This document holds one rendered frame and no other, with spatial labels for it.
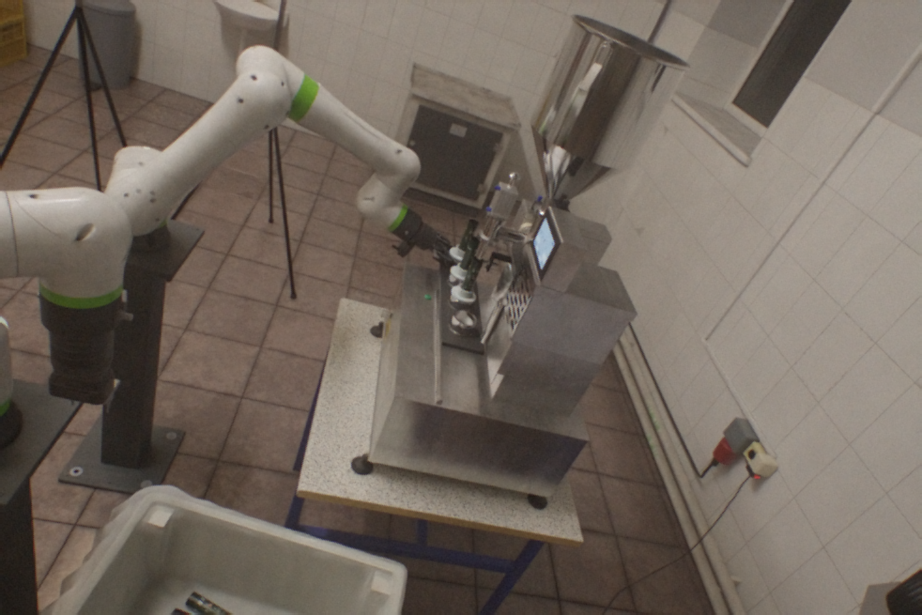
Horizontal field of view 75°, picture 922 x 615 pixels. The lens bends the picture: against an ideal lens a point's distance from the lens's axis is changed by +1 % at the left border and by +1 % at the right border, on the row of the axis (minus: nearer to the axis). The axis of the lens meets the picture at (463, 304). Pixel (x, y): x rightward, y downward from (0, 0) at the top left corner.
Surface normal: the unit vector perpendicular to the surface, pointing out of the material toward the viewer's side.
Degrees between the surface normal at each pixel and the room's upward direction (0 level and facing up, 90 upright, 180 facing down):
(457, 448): 90
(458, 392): 0
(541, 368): 90
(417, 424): 90
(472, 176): 90
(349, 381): 0
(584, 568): 0
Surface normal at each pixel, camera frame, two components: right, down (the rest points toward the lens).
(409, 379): 0.33, -0.78
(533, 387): 0.04, 0.57
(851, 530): -0.94, -0.26
